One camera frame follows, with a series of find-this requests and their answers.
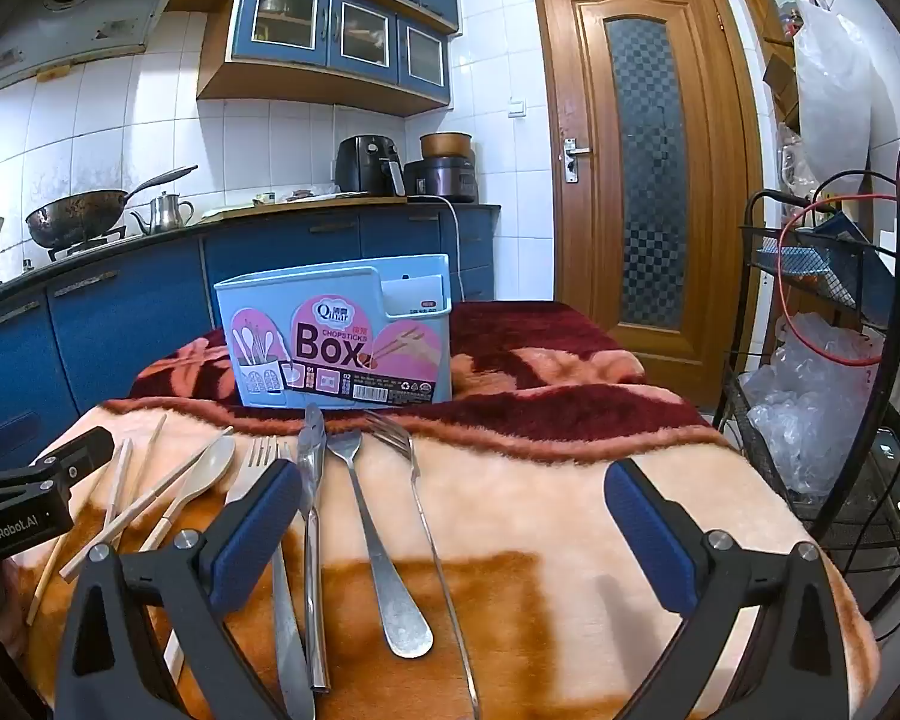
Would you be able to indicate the beige spoon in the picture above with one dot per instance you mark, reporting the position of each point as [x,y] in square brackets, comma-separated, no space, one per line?
[210,461]

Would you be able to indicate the brown pot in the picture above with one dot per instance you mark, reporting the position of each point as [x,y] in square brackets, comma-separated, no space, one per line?
[445,146]

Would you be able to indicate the blue packet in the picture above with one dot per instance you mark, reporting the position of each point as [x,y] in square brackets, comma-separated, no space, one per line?
[804,259]

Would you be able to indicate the blue base cabinet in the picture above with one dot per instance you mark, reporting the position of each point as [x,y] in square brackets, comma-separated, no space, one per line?
[120,330]

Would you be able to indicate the dark rice cooker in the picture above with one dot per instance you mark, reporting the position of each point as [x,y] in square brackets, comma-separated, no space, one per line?
[442,180]

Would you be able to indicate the long thin silver fork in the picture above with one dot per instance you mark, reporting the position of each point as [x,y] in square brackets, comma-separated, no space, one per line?
[401,439]

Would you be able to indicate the wooden cutting board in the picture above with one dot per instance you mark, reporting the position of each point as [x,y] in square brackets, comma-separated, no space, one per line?
[232,211]

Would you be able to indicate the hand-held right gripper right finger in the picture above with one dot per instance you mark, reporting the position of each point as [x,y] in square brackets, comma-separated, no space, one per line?
[649,540]

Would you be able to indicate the black air fryer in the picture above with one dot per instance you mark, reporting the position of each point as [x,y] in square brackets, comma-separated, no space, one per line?
[364,165]

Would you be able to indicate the light blue utensil box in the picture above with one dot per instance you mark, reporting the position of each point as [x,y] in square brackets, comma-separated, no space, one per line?
[330,300]

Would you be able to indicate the silver table knife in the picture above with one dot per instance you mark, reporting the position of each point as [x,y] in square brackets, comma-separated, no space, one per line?
[313,465]
[238,491]

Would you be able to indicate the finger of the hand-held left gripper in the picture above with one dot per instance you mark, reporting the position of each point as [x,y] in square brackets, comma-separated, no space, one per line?
[79,454]

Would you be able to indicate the clear plastic bags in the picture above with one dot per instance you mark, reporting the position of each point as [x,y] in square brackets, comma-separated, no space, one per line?
[795,420]

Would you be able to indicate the short silver fork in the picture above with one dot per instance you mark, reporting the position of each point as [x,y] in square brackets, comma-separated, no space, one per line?
[289,630]

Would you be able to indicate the steel kettle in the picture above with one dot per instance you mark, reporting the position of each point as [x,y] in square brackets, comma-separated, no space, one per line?
[166,216]

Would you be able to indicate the silver metal spoon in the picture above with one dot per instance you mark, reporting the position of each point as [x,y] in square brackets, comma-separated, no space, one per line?
[401,615]

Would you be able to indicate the wooden wall shelf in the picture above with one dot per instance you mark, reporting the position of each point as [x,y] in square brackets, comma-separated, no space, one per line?
[776,75]

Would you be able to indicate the beige chopstick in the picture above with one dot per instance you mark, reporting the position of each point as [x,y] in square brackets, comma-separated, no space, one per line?
[146,465]
[161,491]
[45,591]
[118,480]

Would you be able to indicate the printed fleece blanket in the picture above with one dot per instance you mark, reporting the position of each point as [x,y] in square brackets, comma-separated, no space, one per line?
[570,450]

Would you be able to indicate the white plastic bag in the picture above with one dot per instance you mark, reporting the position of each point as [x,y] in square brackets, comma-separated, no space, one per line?
[832,90]

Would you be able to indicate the wooden door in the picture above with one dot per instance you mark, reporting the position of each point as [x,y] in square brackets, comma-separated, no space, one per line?
[585,90]

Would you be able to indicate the range hood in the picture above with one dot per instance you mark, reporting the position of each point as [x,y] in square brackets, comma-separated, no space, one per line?
[67,22]

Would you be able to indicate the gas stove burner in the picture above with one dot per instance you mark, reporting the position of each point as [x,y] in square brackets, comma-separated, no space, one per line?
[82,246]

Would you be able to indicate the white light switch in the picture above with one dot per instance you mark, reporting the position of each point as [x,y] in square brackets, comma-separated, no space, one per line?
[517,109]

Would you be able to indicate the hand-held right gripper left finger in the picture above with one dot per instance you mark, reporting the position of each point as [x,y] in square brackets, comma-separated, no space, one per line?
[259,532]

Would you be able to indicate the dark steel wok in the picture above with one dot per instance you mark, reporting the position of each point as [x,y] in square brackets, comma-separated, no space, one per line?
[75,217]

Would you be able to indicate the blue glass-door wall cabinet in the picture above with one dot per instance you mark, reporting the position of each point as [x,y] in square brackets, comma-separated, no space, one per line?
[360,37]

